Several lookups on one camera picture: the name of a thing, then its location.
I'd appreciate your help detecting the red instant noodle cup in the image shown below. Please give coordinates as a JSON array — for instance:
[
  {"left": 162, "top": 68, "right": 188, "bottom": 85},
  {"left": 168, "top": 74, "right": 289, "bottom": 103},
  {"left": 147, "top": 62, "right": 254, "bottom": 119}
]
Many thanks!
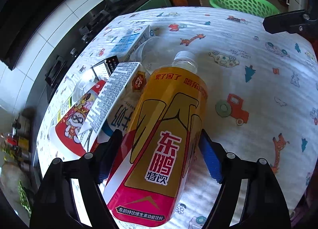
[{"left": 50, "top": 54, "right": 120, "bottom": 158}]

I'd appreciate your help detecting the yellow red drink bottle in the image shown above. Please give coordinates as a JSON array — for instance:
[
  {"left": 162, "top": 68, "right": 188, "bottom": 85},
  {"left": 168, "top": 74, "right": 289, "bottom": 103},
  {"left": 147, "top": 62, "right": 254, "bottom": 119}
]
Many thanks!
[{"left": 103, "top": 51, "right": 207, "bottom": 227}]

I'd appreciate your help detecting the blue white milk carton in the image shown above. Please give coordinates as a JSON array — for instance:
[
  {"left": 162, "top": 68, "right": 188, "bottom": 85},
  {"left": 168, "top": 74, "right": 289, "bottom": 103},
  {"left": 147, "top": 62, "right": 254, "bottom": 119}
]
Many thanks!
[{"left": 107, "top": 24, "right": 155, "bottom": 62}]

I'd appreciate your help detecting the green plastic basket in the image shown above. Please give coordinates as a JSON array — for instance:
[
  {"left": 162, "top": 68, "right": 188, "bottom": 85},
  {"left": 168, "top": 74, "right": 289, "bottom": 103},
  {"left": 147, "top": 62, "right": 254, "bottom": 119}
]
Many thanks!
[{"left": 209, "top": 0, "right": 280, "bottom": 18}]

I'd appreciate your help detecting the printed white tablecloth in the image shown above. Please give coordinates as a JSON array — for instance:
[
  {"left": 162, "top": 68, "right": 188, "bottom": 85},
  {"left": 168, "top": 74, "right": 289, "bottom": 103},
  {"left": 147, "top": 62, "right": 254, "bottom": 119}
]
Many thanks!
[{"left": 30, "top": 7, "right": 317, "bottom": 228}]

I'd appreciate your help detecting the condiment bottles group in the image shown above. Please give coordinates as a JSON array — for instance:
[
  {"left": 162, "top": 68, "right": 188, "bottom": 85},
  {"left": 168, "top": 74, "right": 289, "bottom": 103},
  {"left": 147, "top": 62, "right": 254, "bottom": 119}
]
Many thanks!
[{"left": 1, "top": 114, "right": 31, "bottom": 171}]

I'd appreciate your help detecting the black gas stove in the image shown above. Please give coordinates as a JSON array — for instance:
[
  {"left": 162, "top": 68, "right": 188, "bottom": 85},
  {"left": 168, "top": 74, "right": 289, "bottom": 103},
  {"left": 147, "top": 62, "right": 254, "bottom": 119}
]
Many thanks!
[{"left": 44, "top": 7, "right": 118, "bottom": 100}]

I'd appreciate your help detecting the black range hood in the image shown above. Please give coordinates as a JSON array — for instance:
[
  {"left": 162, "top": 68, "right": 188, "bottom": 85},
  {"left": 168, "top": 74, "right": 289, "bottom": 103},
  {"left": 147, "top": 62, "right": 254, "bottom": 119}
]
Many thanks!
[{"left": 1, "top": 0, "right": 65, "bottom": 70}]

